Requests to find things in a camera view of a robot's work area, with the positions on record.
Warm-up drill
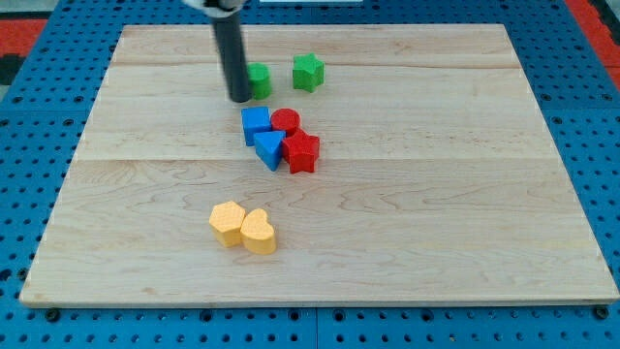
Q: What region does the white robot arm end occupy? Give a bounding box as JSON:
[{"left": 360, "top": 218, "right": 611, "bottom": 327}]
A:
[{"left": 182, "top": 0, "right": 245, "bottom": 18}]

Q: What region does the yellow heart block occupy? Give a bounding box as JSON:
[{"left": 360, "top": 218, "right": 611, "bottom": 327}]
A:
[{"left": 240, "top": 208, "right": 277, "bottom": 255}]

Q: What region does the yellow hexagon block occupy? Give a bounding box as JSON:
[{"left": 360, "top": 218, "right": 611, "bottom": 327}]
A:
[{"left": 208, "top": 201, "right": 246, "bottom": 247}]

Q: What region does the red star block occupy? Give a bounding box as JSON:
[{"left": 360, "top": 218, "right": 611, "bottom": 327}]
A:
[{"left": 282, "top": 129, "right": 321, "bottom": 174}]

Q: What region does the blue triangle block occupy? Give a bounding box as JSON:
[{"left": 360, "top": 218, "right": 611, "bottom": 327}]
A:
[{"left": 254, "top": 131, "right": 286, "bottom": 172}]

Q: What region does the red cylinder block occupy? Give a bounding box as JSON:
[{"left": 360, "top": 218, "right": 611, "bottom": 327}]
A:
[{"left": 270, "top": 108, "right": 301, "bottom": 137}]

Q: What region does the light wooden board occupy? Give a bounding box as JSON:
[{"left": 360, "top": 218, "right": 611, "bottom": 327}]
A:
[{"left": 20, "top": 24, "right": 619, "bottom": 308}]

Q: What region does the blue cube block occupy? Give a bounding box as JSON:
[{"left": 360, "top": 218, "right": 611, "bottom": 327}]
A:
[{"left": 240, "top": 106, "right": 271, "bottom": 146}]

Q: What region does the green star block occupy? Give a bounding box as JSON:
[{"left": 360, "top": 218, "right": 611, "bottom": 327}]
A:
[{"left": 293, "top": 52, "right": 325, "bottom": 92}]

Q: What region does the green cylinder block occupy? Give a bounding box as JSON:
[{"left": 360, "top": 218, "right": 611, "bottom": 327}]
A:
[{"left": 248, "top": 62, "right": 272, "bottom": 100}]

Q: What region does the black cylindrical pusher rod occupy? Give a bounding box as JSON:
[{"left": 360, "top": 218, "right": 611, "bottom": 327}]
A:
[{"left": 212, "top": 12, "right": 252, "bottom": 103}]

